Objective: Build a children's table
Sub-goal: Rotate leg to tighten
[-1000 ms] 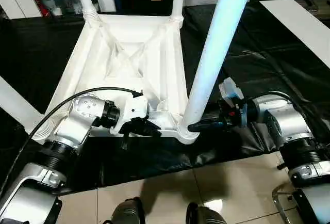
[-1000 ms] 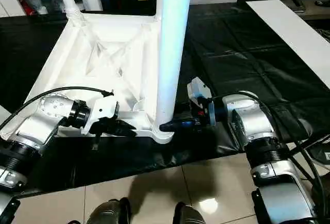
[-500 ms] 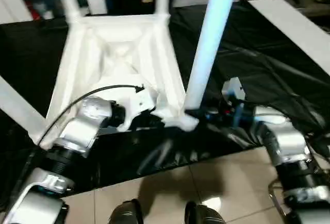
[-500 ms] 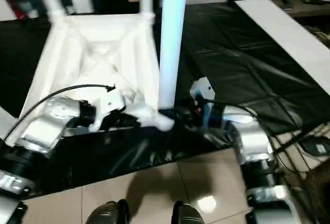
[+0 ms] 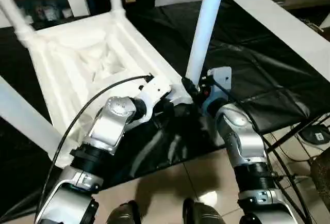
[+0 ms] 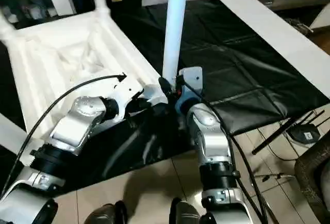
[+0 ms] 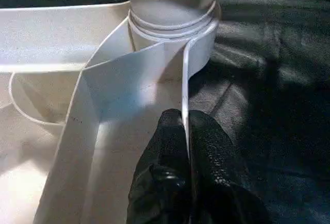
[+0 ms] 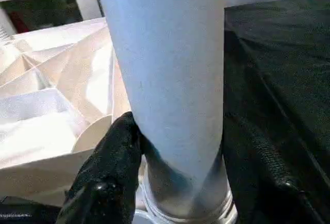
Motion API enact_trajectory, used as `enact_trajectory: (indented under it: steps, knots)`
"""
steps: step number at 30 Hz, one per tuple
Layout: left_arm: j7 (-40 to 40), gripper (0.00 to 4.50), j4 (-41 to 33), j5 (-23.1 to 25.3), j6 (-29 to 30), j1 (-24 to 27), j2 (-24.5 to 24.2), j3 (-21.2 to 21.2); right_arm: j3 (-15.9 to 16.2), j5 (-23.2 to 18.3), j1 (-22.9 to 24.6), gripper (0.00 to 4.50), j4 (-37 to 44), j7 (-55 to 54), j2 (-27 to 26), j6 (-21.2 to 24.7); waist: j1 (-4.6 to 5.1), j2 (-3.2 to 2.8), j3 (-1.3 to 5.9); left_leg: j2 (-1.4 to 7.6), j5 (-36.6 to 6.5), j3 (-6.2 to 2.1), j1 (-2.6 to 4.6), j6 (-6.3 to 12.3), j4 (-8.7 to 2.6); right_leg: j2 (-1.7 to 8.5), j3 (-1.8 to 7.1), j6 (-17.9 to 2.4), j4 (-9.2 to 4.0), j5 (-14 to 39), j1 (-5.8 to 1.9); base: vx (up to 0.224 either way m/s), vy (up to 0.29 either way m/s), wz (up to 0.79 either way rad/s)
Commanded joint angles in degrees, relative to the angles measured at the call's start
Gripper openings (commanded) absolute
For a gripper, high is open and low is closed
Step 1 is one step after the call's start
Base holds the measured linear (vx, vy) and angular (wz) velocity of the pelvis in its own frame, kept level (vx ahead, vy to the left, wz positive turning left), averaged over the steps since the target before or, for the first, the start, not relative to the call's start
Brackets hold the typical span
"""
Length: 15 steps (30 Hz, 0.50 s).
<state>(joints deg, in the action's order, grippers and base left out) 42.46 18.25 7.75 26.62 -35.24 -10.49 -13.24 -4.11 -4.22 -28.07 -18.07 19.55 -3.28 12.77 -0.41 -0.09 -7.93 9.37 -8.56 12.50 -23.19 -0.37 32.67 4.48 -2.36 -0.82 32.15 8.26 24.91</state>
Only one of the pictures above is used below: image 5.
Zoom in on black stand bar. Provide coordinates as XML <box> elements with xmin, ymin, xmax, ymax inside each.
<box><xmin>267</xmin><ymin>113</ymin><xmax>330</xmax><ymax>152</ymax></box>

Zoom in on white flat panel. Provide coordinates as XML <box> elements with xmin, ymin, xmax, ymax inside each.
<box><xmin>229</xmin><ymin>0</ymin><xmax>330</xmax><ymax>79</ymax></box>

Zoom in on brown woven basket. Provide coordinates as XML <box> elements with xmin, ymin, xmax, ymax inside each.
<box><xmin>309</xmin><ymin>155</ymin><xmax>330</xmax><ymax>204</ymax></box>

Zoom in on black right robot foot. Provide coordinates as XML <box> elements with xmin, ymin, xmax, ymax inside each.
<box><xmin>182</xmin><ymin>198</ymin><xmax>225</xmax><ymax>224</ymax></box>

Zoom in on black robot foot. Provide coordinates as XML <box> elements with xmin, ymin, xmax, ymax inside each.
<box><xmin>109</xmin><ymin>200</ymin><xmax>141</xmax><ymax>224</ymax></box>
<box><xmin>182</xmin><ymin>198</ymin><xmax>225</xmax><ymax>224</ymax></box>

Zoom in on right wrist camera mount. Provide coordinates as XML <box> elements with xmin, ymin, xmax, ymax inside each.
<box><xmin>202</xmin><ymin>66</ymin><xmax>233</xmax><ymax>111</ymax></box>

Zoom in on grey power adapter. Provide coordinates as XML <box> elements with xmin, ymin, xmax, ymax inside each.
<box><xmin>301</xmin><ymin>127</ymin><xmax>330</xmax><ymax>145</ymax></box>

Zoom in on black work mat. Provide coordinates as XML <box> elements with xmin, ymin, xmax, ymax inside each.
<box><xmin>0</xmin><ymin>1</ymin><xmax>330</xmax><ymax>217</ymax></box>

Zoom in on black left robot foot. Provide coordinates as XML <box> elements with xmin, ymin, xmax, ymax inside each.
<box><xmin>109</xmin><ymin>200</ymin><xmax>141</xmax><ymax>224</ymax></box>

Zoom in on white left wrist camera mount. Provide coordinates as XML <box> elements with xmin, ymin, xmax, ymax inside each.
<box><xmin>138</xmin><ymin>75</ymin><xmax>172</xmax><ymax>120</ymax></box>

